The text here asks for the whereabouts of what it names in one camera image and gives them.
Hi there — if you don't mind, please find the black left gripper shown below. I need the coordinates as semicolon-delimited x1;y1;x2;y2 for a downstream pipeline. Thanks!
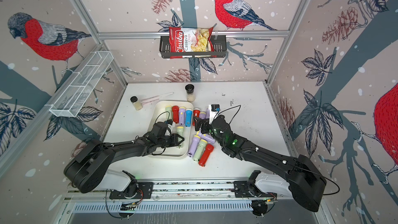
157;133;186;148

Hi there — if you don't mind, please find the green flashlight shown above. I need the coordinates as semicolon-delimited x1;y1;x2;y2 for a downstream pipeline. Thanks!
176;126;184;136
165;105;173;120
193;139;207;162

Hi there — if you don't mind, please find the blue flashlight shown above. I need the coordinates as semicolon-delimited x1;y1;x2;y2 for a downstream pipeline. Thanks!
185;108;193;127

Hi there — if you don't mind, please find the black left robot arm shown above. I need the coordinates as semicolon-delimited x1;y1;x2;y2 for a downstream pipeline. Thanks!
63;121;184;194

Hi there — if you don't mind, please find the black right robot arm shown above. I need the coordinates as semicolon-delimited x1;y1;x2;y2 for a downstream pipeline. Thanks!
193;115;326;212

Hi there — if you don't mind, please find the white rectangular storage tray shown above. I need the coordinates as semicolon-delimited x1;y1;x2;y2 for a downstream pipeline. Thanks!
148;101;193;159

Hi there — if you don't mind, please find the purple flashlight beside red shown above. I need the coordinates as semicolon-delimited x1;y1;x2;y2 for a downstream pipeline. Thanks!
199;112;206;119

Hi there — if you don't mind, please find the red flashlight with white logo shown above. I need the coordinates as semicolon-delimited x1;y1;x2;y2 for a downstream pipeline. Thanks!
193;108;201;122

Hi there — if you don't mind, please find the tall purple flashlight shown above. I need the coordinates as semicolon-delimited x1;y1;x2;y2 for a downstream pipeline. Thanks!
206;108;211;119

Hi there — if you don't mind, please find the purple flashlight lying across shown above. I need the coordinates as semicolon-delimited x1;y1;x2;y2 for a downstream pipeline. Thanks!
197;131;216;144

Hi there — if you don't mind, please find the black cap spice grinder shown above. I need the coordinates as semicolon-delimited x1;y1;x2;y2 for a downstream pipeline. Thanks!
185;84;195;102

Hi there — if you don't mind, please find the small black cap jar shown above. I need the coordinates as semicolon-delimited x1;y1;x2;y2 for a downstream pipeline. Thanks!
130;96;143;111

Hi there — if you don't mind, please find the red cassava chips bag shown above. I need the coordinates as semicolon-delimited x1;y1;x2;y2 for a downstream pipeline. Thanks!
169;27;214;53

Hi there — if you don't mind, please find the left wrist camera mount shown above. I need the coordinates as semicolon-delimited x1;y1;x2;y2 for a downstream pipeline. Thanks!
166;120;176;134

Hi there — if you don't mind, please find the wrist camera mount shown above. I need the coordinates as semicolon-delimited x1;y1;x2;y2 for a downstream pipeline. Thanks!
208;104;220;124
166;120;176;134

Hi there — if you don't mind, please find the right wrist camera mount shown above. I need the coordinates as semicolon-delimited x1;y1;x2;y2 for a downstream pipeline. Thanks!
208;104;220;124

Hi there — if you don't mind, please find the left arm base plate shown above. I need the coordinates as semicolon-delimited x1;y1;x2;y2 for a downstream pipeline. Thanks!
109;182;154;200

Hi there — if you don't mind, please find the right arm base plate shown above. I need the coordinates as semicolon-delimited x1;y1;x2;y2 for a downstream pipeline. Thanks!
232;181;277;199

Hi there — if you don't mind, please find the black wall basket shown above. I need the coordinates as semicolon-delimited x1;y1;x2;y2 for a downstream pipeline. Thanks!
159;35;227;59

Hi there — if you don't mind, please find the white wire mesh shelf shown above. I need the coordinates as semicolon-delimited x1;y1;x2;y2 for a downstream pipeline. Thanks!
49;51;114;117

